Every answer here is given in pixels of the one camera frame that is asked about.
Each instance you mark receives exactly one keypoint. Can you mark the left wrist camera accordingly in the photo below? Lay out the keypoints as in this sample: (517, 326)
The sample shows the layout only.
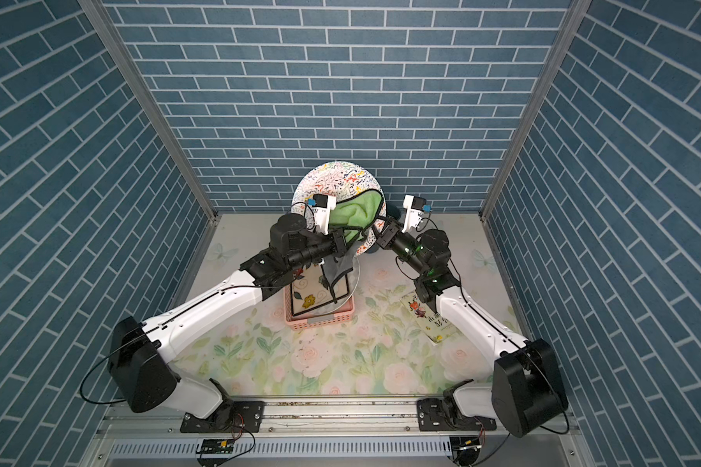
(321, 207)

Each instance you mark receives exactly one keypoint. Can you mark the round colourful squiggle plate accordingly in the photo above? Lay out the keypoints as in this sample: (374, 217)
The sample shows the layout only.
(340, 179)

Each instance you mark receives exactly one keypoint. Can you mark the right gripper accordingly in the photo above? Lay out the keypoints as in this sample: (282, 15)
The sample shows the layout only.
(389, 236)

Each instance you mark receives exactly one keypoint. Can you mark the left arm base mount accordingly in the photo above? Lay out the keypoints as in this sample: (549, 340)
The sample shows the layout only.
(229, 416)

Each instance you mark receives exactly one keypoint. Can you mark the teal plastic bin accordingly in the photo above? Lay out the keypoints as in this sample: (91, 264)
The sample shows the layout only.
(393, 215)

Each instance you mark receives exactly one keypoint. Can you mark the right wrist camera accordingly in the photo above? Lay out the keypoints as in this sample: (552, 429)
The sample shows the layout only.
(417, 214)

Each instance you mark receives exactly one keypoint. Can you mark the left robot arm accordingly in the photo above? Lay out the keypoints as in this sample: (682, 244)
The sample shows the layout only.
(141, 352)

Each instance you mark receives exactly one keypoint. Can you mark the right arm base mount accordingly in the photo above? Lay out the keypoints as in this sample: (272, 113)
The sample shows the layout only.
(444, 411)

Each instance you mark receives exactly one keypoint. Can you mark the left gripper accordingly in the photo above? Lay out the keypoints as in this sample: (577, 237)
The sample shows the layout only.
(337, 244)

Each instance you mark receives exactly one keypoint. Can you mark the aluminium corner post right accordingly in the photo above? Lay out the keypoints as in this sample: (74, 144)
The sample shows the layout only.
(566, 33)

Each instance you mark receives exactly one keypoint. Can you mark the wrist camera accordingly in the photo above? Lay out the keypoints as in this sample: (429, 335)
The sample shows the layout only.
(417, 214)
(321, 207)

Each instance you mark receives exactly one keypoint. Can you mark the colourful picture book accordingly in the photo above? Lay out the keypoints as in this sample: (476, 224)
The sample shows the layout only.
(434, 326)

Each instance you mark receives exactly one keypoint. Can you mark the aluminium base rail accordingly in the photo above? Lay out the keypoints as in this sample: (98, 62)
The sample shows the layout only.
(331, 431)

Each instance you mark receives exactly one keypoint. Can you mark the aluminium corner post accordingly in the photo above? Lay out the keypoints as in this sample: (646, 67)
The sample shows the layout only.
(566, 33)
(115, 45)

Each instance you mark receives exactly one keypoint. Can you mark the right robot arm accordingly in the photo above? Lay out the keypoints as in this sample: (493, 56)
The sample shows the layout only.
(527, 387)

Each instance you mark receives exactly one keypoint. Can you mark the green circuit board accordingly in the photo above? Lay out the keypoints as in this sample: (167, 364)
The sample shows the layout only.
(218, 447)

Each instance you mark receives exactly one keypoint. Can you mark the aluminium corner post left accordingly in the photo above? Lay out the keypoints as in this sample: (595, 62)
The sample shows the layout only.
(115, 45)

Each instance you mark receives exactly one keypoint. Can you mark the floral table mat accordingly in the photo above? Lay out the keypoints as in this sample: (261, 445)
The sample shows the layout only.
(384, 349)

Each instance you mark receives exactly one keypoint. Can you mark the square flower plate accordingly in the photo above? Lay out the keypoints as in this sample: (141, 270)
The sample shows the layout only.
(318, 292)

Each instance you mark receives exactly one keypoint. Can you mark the pink plastic basket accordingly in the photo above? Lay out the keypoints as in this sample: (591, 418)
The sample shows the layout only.
(308, 306)

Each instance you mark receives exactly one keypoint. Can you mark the green microfiber cloth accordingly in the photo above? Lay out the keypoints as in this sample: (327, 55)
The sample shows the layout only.
(360, 217)

